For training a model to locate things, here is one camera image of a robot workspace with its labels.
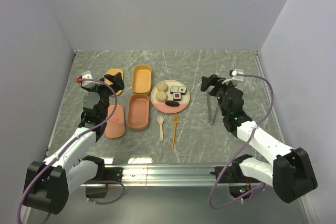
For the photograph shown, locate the pink lunch box lid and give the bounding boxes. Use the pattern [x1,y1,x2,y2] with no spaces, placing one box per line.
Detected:
[104,104,125,139]

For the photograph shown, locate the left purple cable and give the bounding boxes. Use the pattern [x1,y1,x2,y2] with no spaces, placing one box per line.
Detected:
[16,78,126,224]

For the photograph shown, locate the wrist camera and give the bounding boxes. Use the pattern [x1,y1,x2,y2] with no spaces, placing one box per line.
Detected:
[222,69,244,86]
[76,70,97,88]

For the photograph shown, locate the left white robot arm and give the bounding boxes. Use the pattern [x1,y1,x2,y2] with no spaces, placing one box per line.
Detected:
[20,71,124,215]

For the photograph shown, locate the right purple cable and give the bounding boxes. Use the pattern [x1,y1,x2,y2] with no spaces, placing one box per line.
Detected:
[209,74,275,210]

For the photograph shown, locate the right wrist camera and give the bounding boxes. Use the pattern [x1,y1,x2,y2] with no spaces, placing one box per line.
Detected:
[222,69,244,86]

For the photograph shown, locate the beige spoon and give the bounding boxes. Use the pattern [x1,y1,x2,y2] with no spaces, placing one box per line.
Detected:
[157,115,164,142]

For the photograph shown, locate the red sushi roll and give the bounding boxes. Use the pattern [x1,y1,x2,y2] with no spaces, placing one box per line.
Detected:
[173,92,182,101]

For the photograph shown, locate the orange lunch box lid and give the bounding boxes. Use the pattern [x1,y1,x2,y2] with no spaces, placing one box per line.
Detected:
[106,68,125,97]

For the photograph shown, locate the metal tongs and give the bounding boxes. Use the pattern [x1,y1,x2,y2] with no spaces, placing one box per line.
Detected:
[206,89,219,125]

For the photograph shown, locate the green sushi roll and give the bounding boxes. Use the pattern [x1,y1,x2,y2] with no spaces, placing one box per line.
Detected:
[178,86,187,95]

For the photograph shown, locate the purple cable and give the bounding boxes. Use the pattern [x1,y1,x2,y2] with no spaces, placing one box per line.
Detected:
[209,74,275,210]
[16,78,126,224]

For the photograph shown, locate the pink and cream plate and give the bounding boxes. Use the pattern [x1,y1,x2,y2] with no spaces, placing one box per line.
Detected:
[150,80,191,114]

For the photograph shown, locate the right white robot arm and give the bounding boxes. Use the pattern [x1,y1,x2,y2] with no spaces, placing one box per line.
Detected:
[201,70,318,203]

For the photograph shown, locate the steamed bun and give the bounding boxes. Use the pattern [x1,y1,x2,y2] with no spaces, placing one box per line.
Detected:
[156,82,169,92]
[155,91,168,103]

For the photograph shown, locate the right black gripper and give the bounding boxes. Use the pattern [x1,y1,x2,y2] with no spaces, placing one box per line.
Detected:
[201,74,237,117]

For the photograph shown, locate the black sea cucumber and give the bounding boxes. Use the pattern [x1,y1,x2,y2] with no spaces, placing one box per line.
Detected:
[165,100,180,107]

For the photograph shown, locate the orange plastic fork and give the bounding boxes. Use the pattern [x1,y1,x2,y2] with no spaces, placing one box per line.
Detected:
[172,114,179,149]

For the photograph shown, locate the orange lunch box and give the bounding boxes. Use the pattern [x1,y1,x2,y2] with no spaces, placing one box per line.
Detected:
[131,65,152,95]

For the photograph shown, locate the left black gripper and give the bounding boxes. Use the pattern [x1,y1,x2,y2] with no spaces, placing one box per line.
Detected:
[87,72,124,119]

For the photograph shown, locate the pink lunch box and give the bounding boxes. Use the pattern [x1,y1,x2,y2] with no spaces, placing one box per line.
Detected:
[127,94,149,131]

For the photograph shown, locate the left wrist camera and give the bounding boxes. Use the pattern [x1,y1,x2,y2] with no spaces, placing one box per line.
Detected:
[76,70,97,88]

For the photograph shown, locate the yellow sushi roll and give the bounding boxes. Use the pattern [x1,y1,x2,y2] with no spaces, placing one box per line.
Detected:
[170,86,179,94]

